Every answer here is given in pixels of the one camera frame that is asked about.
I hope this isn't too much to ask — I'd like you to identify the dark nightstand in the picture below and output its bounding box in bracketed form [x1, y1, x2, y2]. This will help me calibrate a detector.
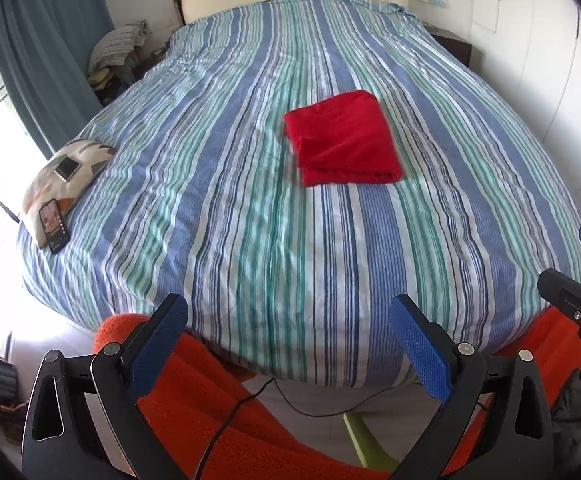
[430, 27, 473, 69]

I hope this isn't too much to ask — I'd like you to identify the pile of clothes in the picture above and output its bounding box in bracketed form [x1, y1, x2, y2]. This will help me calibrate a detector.
[88, 20, 151, 107]

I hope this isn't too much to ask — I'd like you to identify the white wardrobe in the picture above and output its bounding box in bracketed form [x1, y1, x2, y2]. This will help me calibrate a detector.
[470, 0, 581, 211]

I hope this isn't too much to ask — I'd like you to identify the small white device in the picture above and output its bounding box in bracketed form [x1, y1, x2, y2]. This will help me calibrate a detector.
[54, 156, 82, 182]

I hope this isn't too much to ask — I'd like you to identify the patterned pillow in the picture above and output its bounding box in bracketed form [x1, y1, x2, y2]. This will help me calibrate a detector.
[23, 139, 119, 249]

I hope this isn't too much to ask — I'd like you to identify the red sweater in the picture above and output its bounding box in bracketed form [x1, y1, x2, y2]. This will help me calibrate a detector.
[283, 89, 404, 188]

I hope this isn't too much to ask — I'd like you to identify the green plastic object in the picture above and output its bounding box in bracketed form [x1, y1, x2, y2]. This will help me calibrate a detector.
[343, 410, 401, 474]

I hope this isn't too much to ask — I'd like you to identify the blue curtain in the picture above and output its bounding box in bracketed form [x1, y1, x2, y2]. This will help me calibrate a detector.
[0, 0, 117, 162]

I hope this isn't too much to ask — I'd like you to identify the black smartphone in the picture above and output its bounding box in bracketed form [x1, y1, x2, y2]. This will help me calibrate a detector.
[39, 198, 72, 255]

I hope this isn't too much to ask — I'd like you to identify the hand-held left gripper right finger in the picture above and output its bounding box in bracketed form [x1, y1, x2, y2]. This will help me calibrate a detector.
[389, 294, 555, 480]

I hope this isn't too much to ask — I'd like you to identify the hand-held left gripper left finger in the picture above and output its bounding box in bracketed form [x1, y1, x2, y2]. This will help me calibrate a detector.
[20, 293, 191, 480]

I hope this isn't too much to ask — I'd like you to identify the orange fuzzy cloth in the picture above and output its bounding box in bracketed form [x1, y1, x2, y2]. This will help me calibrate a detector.
[93, 304, 581, 480]

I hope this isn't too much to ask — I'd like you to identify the black cable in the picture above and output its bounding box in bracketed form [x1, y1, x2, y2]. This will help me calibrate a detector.
[190, 377, 491, 480]

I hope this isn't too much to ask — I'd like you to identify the striped bedspread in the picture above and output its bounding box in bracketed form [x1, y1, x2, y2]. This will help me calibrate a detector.
[18, 0, 581, 392]

